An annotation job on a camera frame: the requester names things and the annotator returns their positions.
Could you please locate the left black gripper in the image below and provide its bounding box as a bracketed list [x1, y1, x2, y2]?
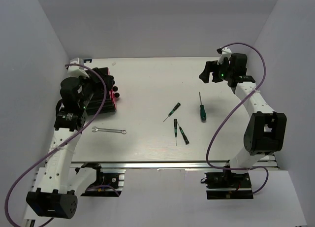
[76, 68, 113, 109]

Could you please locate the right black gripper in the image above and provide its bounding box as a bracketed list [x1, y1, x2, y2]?
[199, 59, 233, 84]

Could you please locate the silver combination wrench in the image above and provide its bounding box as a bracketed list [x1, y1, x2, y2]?
[92, 127, 126, 134]

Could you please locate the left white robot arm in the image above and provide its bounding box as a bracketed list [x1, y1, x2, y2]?
[26, 67, 115, 219]

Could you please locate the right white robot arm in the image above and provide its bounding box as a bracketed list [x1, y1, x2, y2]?
[199, 53, 287, 187]

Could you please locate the black drawer cabinet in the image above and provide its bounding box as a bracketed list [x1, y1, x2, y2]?
[85, 66, 118, 114]

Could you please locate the blue label sticker left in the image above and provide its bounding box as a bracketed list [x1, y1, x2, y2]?
[83, 59, 92, 63]

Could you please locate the large green screwdriver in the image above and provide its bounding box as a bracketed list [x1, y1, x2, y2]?
[198, 92, 207, 122]

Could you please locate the small precision screwdriver upper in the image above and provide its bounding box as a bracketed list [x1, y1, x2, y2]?
[163, 102, 181, 122]

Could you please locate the small precision screwdriver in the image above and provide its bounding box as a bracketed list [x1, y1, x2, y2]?
[163, 102, 181, 122]
[173, 119, 178, 146]
[178, 124, 189, 145]

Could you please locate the small precision screwdriver middle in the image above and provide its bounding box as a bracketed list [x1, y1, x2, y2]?
[173, 119, 178, 146]

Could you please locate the small precision screwdriver lower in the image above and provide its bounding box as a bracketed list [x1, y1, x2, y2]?
[178, 124, 189, 145]

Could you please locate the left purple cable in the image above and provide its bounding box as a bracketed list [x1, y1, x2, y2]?
[4, 66, 109, 227]

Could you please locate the purple cable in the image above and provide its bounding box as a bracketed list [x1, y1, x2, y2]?
[4, 66, 109, 227]
[206, 42, 269, 195]

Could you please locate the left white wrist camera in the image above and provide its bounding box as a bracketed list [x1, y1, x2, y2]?
[66, 58, 90, 79]

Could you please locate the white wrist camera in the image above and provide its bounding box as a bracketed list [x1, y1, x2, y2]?
[66, 58, 90, 79]
[217, 47, 232, 65]

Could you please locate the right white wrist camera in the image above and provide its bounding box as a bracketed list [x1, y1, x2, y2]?
[217, 47, 232, 65]

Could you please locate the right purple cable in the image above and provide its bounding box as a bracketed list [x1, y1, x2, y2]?
[206, 42, 269, 195]

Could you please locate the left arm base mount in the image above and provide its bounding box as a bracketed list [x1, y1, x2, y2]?
[74, 162, 125, 197]

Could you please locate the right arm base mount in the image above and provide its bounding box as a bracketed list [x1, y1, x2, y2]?
[200, 170, 253, 200]

